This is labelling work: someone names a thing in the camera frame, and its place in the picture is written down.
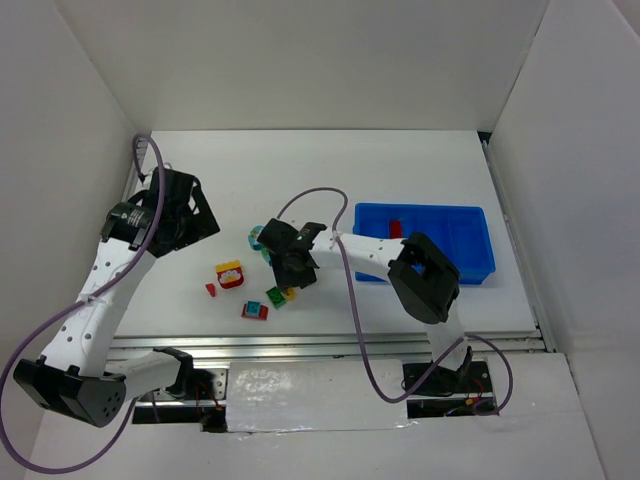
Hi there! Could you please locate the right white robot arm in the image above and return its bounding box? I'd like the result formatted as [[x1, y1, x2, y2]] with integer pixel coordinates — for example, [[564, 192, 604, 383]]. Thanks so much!
[[257, 219, 472, 383]]

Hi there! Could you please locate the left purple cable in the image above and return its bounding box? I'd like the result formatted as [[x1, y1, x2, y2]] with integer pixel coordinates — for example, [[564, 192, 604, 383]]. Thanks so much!
[[0, 133, 166, 474]]

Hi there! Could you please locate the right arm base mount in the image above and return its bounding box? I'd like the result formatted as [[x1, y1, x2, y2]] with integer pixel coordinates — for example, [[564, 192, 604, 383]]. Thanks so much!
[[406, 360, 497, 419]]

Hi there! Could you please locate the teal flower lego piece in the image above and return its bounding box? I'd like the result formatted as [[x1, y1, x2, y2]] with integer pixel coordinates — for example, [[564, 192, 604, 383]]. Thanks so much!
[[248, 225, 263, 251]]

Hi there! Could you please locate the red yellow flower lego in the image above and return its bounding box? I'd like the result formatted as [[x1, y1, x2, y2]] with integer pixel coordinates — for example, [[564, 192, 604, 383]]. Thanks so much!
[[215, 260, 245, 290]]

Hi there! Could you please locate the red yellow lego brick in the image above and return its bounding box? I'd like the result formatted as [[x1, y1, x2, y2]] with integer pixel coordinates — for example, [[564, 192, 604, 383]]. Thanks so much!
[[389, 220, 404, 239]]

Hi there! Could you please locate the blue plastic sorting bin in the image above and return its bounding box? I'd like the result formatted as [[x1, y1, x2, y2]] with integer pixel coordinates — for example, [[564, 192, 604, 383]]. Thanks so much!
[[353, 203, 496, 285]]

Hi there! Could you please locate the white foam board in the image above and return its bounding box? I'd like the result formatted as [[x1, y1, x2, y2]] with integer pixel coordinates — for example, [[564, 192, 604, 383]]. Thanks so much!
[[226, 360, 409, 433]]

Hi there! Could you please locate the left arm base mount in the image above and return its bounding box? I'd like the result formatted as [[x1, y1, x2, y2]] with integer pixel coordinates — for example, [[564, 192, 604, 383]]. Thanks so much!
[[132, 368, 229, 433]]

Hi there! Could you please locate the purple cable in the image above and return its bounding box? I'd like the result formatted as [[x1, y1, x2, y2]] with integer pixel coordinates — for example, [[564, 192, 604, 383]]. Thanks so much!
[[277, 187, 516, 417], [0, 133, 166, 474]]

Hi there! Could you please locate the red teal lego stack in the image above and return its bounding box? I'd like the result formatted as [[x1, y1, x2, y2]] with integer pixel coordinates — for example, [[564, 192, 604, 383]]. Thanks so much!
[[241, 301, 269, 321]]

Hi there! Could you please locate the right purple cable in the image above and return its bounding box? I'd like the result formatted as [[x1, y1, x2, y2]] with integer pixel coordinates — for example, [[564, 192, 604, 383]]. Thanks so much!
[[277, 187, 516, 417]]

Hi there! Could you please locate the green teal lego stack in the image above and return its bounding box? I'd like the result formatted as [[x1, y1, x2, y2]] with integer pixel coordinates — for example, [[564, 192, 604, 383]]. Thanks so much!
[[260, 248, 272, 267]]

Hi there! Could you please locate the small red slope lego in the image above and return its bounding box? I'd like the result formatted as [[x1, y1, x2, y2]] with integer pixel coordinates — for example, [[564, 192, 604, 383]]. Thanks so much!
[[205, 283, 217, 298]]

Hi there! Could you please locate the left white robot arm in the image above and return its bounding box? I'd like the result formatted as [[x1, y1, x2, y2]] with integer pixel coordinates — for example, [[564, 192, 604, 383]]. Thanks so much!
[[13, 170, 220, 428]]

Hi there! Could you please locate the green square lego brick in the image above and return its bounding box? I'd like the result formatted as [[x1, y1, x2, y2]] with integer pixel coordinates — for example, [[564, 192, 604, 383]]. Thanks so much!
[[266, 287, 287, 309]]

